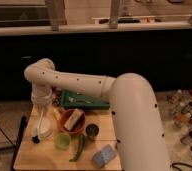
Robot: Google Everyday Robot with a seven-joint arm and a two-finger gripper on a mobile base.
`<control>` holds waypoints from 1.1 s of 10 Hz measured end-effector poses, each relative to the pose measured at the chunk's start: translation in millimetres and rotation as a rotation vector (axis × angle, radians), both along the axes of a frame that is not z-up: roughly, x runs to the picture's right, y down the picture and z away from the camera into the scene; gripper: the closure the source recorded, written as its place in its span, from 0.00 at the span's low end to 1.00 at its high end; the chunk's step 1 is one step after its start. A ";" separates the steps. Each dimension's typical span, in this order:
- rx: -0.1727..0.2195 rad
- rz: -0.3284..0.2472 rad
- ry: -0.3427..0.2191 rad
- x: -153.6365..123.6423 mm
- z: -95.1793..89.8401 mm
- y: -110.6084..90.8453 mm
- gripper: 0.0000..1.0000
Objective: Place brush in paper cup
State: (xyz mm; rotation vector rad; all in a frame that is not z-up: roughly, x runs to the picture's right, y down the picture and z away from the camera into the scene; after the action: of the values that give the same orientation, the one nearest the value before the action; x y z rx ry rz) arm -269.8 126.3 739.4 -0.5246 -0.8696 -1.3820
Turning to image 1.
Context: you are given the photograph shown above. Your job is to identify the green tray with fork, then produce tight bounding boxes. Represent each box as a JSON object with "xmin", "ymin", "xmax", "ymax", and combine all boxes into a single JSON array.
[{"xmin": 60, "ymin": 90, "xmax": 110, "ymax": 110}]

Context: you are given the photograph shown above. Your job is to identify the blue sponge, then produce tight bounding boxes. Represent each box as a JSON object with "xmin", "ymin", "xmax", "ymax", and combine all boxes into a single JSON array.
[{"xmin": 92, "ymin": 145, "xmax": 116, "ymax": 168}]

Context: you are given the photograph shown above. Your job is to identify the small green cup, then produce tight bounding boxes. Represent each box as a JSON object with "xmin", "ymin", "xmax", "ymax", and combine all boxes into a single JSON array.
[{"xmin": 55, "ymin": 133, "xmax": 71, "ymax": 150}]

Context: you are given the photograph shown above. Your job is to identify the black cable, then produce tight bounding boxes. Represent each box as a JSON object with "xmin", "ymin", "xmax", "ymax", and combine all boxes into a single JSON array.
[{"xmin": 0, "ymin": 113, "xmax": 27, "ymax": 168}]

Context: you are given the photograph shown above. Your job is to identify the spice bottles on floor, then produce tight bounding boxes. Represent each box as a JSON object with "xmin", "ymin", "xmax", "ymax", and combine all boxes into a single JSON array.
[{"xmin": 167, "ymin": 88, "xmax": 192, "ymax": 154}]

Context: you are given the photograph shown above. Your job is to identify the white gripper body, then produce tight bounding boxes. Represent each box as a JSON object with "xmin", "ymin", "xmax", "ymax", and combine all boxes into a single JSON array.
[{"xmin": 31, "ymin": 85, "xmax": 52, "ymax": 106}]

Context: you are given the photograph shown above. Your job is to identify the white brush with black tip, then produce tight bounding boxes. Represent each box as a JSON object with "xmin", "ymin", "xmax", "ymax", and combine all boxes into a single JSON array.
[{"xmin": 31, "ymin": 107, "xmax": 44, "ymax": 144}]

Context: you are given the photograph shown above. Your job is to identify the green chili pepper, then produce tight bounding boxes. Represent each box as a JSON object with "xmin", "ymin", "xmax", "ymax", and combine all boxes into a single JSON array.
[{"xmin": 69, "ymin": 134, "xmax": 86, "ymax": 162}]

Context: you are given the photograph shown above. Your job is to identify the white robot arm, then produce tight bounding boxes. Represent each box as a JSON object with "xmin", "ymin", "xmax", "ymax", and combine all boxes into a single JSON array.
[{"xmin": 24, "ymin": 58, "xmax": 171, "ymax": 171}]

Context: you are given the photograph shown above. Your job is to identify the orange bowl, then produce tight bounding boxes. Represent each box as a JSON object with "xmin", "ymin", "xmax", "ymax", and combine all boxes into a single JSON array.
[{"xmin": 58, "ymin": 109, "xmax": 85, "ymax": 136}]

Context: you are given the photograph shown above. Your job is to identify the wooden scrub brush block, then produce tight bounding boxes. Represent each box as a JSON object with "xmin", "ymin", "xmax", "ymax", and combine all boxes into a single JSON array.
[{"xmin": 64, "ymin": 109, "xmax": 84, "ymax": 131}]

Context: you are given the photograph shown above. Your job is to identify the wooden shelf rail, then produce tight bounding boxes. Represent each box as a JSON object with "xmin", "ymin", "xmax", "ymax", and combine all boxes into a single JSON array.
[{"xmin": 0, "ymin": 21, "xmax": 192, "ymax": 36}]

